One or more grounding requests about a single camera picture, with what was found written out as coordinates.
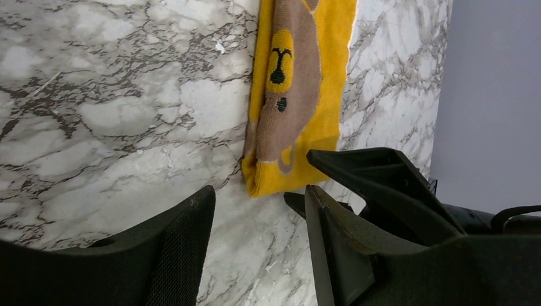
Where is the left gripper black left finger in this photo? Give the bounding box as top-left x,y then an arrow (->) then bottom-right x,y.
1,186 -> 216,305

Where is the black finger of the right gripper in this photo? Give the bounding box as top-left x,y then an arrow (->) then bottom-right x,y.
283,192 -> 356,221

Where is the yellow towel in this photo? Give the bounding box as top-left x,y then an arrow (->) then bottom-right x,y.
241,0 -> 357,197

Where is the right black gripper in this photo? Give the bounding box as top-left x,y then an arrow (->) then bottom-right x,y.
307,147 -> 540,245

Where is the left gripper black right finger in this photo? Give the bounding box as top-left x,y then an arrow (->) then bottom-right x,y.
304,184 -> 541,306

